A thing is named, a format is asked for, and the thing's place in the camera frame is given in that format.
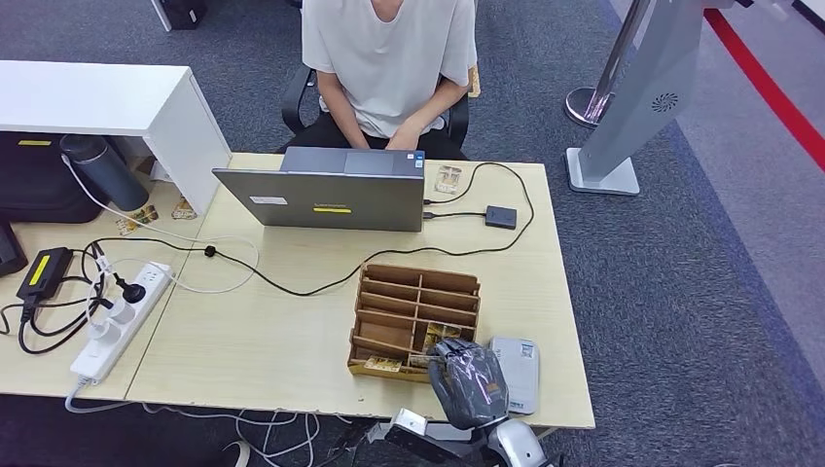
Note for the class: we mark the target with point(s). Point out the person's left hand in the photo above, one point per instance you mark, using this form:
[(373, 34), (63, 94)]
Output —
[(403, 137)]

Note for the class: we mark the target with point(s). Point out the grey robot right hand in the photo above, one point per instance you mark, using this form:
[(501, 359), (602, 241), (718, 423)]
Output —
[(467, 387)]

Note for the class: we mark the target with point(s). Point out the person's right hand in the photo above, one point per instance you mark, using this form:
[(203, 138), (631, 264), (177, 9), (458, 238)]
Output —
[(363, 144)]

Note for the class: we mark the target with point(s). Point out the pale patterned ID card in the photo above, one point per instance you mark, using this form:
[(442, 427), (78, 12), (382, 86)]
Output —
[(448, 179)]

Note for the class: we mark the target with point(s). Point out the wooden card organizer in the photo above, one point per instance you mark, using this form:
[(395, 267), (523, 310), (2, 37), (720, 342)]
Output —
[(387, 335)]

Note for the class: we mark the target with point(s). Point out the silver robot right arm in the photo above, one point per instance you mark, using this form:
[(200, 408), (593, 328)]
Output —
[(519, 448)]

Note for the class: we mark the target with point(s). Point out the person's right forearm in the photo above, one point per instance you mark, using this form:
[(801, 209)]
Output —
[(338, 109)]

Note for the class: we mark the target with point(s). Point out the person's left forearm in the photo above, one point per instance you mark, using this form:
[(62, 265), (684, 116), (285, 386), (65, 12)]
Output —
[(438, 106)]

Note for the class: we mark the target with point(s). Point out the grey card reader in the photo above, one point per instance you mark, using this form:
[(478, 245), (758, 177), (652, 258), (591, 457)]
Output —
[(519, 377)]

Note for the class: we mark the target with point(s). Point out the person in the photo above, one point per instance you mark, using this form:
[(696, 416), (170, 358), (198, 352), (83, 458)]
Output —
[(390, 58)]

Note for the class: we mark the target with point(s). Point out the white box under desk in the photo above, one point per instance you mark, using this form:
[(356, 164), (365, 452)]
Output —
[(451, 433)]

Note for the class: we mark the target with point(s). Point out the grey laptop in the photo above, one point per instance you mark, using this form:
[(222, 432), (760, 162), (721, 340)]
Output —
[(335, 193)]

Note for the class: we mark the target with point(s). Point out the black office chair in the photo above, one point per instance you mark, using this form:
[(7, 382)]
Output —
[(293, 103)]

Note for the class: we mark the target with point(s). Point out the wooden board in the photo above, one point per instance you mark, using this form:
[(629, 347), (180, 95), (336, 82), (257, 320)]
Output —
[(476, 80)]

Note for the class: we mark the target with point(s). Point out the small black hub box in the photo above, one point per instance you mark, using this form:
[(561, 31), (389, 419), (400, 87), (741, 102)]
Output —
[(501, 217)]

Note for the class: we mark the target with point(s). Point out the dark box with white panel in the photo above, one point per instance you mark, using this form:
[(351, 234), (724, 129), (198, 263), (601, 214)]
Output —
[(180, 13)]

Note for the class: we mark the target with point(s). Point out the grey kiosk stand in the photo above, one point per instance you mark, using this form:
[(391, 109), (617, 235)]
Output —
[(641, 96)]

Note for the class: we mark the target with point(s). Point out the dark grey thermos bottle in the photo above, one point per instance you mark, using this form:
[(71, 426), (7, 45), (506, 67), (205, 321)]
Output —
[(109, 174)]

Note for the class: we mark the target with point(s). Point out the black plug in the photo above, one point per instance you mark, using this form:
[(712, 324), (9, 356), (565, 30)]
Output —
[(133, 293)]

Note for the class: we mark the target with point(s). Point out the white desk shelf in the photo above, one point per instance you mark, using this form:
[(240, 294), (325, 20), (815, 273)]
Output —
[(84, 96)]

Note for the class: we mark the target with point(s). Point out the white plug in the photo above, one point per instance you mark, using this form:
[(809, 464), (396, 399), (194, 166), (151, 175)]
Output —
[(104, 333), (121, 313)]

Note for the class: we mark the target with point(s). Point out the black bag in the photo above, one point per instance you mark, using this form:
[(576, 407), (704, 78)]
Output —
[(35, 183)]

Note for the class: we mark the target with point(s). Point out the white power strip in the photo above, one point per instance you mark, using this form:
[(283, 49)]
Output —
[(96, 361)]

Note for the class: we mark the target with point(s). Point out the black adapter with yellow label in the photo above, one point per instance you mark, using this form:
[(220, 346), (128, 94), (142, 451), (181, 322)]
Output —
[(42, 271)]

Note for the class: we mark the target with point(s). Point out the black device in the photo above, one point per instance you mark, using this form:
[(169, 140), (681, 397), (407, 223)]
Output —
[(10, 251)]

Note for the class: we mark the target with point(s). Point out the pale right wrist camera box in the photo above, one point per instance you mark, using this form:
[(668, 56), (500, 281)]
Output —
[(406, 424)]

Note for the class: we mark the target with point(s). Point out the chrome stanchion post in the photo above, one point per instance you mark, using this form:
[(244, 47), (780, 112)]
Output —
[(588, 106)]

